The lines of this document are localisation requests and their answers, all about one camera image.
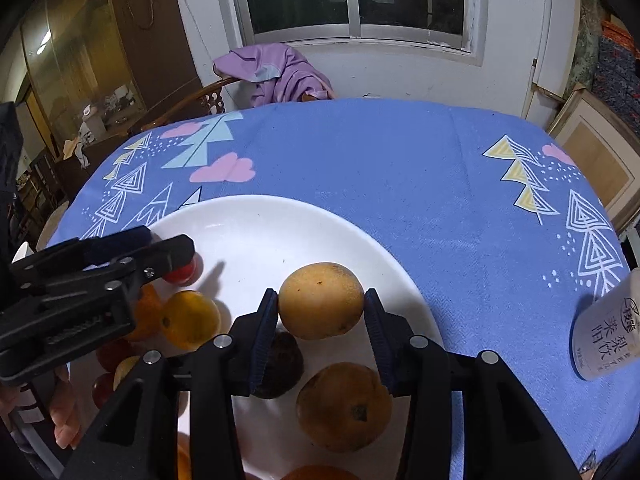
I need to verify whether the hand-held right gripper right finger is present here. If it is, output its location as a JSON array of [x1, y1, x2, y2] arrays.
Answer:
[[364, 288, 573, 480]]

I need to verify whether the dark brown round fruit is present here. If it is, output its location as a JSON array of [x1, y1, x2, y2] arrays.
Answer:
[[255, 330, 304, 400]]

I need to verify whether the blue printed tablecloth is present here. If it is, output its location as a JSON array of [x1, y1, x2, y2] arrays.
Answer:
[[47, 98, 631, 480]]

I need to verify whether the mottled stone board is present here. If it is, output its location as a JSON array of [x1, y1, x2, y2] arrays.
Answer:
[[570, 0, 608, 92]]

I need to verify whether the bright orange mandarin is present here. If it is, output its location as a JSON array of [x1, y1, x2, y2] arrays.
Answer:
[[160, 291, 222, 351]]

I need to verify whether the purple jacket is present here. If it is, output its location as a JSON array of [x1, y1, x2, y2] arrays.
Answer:
[[213, 43, 335, 108]]

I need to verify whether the white drink can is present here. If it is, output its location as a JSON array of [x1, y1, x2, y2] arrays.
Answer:
[[570, 268, 640, 382]]

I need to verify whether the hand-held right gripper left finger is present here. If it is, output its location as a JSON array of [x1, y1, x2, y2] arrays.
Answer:
[[72, 288, 280, 480]]

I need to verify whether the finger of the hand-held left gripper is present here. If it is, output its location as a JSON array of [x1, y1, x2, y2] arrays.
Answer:
[[11, 225, 153, 288], [0, 234, 196, 387]]

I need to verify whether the small red fruit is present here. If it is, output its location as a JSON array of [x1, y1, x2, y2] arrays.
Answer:
[[91, 372, 116, 409], [165, 252, 203, 286], [96, 338, 136, 373]]

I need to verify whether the white wall conduit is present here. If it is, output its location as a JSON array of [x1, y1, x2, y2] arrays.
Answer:
[[522, 0, 555, 121]]

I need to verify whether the white round plate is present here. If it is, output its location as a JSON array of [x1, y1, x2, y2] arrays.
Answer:
[[65, 194, 453, 480]]

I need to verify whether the person's left hand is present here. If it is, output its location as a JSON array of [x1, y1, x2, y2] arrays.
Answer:
[[49, 365, 85, 451]]

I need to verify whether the yellow red small apple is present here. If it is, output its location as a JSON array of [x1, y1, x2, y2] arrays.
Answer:
[[112, 355, 143, 392]]

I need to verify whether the small orange mandarin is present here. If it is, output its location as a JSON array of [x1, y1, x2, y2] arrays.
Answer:
[[127, 285, 163, 342]]

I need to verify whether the wooden chair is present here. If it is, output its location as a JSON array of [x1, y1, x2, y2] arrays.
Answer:
[[132, 76, 323, 134]]

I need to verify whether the wooden cabinet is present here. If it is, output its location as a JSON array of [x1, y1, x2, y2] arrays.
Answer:
[[0, 0, 201, 241]]

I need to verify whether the brownish yellow round fruit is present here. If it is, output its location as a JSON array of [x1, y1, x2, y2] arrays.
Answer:
[[296, 362, 393, 451]]

